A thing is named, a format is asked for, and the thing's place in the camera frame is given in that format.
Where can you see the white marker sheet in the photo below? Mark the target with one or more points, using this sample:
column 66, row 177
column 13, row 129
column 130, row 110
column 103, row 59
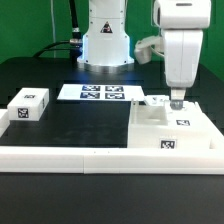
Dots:
column 101, row 92

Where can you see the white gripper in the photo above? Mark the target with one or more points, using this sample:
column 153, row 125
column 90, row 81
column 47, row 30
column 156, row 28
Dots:
column 182, row 23

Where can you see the white cabinet top block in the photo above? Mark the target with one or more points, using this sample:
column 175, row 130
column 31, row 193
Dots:
column 29, row 104

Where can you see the white L-shaped obstacle frame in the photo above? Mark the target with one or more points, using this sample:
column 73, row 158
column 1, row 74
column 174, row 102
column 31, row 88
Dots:
column 32, row 159

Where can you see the white cabinet door panel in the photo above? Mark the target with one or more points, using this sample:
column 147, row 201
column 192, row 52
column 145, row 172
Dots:
column 155, row 100
column 190, row 115

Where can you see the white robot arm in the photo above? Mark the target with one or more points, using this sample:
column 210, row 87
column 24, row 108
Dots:
column 106, row 46

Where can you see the white cabinet body box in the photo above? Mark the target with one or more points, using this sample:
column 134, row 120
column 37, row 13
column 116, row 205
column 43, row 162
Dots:
column 148, row 128

